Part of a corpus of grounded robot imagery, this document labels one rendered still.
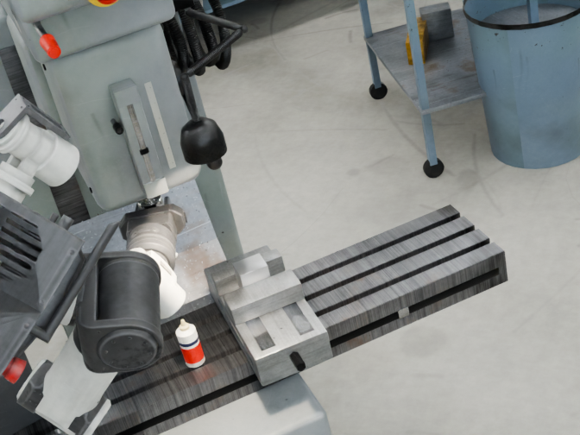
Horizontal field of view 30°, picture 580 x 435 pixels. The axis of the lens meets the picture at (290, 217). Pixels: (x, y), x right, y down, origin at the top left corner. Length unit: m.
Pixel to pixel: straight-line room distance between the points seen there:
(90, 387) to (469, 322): 2.13
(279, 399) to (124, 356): 0.75
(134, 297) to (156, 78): 0.50
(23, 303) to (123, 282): 0.21
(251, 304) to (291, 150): 2.59
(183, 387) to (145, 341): 0.70
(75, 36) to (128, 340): 0.54
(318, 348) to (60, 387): 0.63
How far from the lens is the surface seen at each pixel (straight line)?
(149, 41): 1.83
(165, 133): 1.90
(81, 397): 1.63
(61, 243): 1.33
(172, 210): 1.99
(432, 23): 4.64
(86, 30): 1.76
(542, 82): 4.07
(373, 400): 3.35
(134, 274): 1.52
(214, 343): 2.23
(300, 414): 2.14
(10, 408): 2.18
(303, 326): 2.10
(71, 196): 2.42
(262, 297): 2.13
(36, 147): 1.51
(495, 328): 3.53
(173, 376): 2.20
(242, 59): 5.63
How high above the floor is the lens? 2.28
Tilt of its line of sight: 32 degrees down
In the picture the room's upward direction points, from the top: 13 degrees counter-clockwise
